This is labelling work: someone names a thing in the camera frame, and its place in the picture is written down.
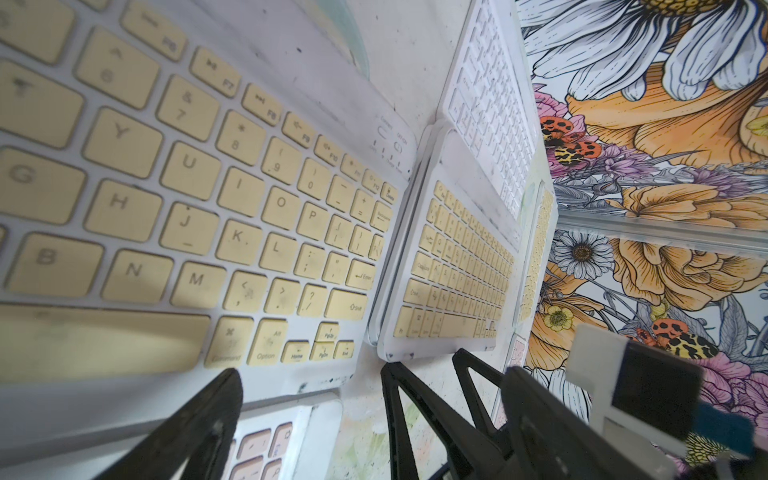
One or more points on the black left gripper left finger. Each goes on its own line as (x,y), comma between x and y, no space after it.
(194,441)

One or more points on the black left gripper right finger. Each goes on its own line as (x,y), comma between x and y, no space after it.
(550,442)

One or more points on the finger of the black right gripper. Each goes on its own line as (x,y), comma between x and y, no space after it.
(476,449)

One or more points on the yellow keyboard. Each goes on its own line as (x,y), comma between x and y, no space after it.
(538,252)
(448,288)
(186,187)

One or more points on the pink keyboard upright near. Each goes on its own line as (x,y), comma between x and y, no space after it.
(291,439)

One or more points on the white keyboard far centre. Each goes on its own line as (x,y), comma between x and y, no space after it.
(488,96)

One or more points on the right aluminium frame post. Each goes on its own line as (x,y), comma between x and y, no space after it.
(680,234)

